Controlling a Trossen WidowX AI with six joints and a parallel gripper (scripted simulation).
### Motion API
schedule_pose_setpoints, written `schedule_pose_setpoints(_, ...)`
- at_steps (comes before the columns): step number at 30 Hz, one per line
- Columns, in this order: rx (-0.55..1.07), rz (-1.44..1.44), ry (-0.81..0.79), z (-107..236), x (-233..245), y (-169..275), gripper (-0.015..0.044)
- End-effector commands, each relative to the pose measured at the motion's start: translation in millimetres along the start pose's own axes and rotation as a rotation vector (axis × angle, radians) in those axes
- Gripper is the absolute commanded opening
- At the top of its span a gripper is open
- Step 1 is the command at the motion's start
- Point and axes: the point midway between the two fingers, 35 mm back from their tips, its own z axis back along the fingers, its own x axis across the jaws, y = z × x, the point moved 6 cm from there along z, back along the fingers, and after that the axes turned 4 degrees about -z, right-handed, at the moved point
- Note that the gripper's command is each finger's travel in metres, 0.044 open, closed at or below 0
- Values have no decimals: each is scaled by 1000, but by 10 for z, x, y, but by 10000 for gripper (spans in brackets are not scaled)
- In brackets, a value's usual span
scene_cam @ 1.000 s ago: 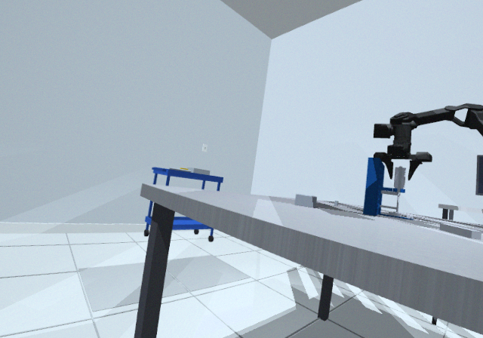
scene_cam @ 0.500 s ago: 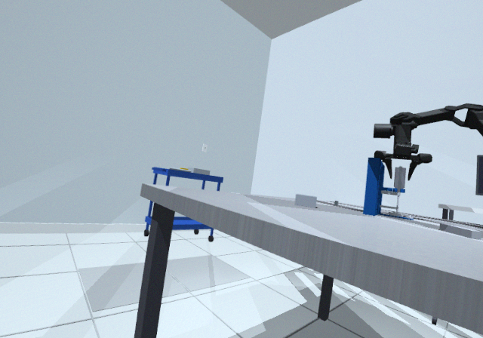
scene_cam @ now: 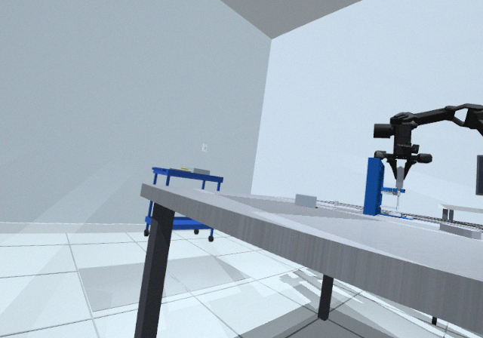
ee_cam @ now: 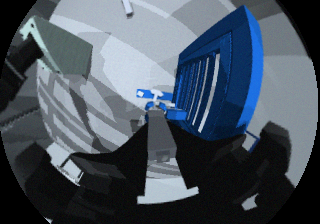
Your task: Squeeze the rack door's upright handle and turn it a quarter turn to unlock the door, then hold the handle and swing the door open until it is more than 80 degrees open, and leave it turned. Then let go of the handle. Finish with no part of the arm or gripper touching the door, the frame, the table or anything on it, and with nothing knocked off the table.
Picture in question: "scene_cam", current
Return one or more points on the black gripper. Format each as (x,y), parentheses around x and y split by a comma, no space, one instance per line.
(422,158)

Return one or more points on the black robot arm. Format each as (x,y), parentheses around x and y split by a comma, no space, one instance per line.
(403,123)

